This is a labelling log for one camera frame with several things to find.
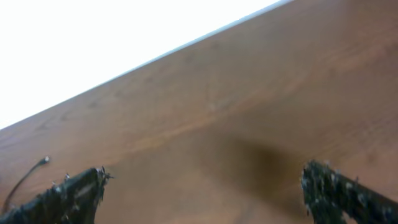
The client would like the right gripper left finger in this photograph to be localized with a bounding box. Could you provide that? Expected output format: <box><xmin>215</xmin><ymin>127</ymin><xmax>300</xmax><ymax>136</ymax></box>
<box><xmin>1</xmin><ymin>167</ymin><xmax>112</xmax><ymax>224</ymax></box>

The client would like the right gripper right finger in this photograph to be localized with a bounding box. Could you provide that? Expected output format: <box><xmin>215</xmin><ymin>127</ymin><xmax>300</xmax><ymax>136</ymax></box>
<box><xmin>300</xmin><ymin>160</ymin><xmax>397</xmax><ymax>224</ymax></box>

